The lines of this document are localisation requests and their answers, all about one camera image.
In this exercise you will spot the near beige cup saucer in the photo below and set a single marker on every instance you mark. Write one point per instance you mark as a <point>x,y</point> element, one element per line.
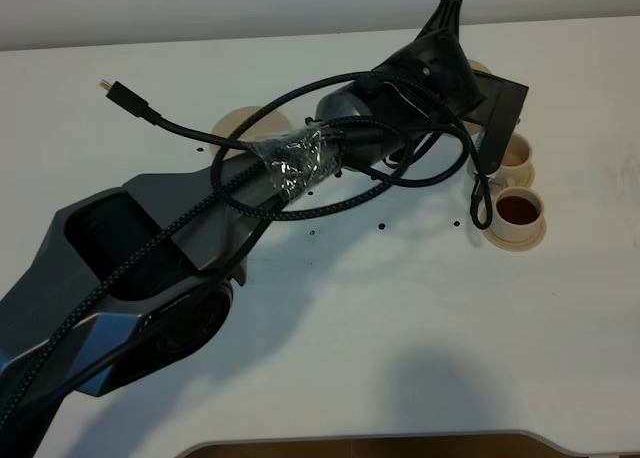
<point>515,238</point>

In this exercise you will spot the beige round teapot saucer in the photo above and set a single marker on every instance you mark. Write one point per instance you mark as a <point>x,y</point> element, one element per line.
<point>273,123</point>

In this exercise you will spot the beige ceramic teapot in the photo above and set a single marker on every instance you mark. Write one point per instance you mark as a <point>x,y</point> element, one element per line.
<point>478,69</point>

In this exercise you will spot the far beige cup saucer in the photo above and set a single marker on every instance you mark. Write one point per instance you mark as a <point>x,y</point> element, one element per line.
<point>515,169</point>

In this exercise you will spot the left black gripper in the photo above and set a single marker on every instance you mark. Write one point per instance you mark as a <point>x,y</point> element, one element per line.
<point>435,61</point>

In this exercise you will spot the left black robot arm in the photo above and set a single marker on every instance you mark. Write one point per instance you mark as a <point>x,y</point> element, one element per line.
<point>133,279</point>

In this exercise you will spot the near beige teacup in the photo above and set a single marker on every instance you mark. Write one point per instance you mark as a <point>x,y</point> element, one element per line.
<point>517,205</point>

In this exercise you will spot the beige teacup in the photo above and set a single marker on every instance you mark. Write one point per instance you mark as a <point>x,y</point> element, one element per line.
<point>517,205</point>
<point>517,142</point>

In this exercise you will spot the beige cup saucer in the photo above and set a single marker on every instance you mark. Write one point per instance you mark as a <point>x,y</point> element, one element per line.
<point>515,169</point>
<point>515,238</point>

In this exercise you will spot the far beige teacup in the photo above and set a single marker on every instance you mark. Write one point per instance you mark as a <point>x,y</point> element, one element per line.
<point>517,142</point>

